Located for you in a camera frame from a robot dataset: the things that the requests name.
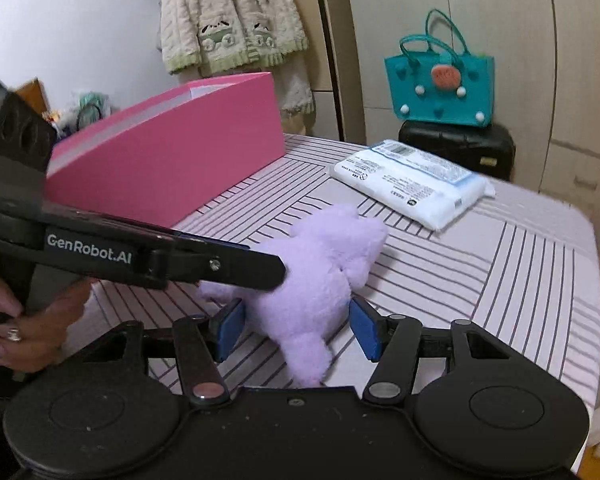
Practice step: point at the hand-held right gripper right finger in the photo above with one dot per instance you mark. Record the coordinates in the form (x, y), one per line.
(365, 331)

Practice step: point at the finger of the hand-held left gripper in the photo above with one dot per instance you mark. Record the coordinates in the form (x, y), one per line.
(205, 239)
(240, 270)

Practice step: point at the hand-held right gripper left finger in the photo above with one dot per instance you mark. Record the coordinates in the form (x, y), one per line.
(230, 331)

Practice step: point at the purple plush toy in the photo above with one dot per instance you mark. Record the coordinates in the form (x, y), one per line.
(320, 280)

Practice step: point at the pink cardboard box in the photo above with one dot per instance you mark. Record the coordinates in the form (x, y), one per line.
(180, 160)

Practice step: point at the person's left hand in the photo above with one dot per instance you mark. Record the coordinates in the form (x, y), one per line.
(35, 335)

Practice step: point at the brown wooden furniture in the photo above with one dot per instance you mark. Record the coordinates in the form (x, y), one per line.
(32, 95)

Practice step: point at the pale green bundle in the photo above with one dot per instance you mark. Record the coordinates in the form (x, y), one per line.
(87, 110)

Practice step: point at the striped bed sheet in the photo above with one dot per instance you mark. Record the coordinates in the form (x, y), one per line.
(505, 285)

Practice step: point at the white wet wipes pack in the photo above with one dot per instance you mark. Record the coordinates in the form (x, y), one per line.
(410, 180)

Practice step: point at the black suitcase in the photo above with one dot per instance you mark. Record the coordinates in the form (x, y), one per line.
(455, 147)

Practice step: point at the cream knitted garment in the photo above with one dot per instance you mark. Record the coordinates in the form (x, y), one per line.
(230, 10)

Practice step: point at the teal felt handbag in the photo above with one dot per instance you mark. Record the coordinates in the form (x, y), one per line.
(440, 95)

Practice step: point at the beige wardrobe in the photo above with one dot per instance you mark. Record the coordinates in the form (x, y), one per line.
(555, 60)

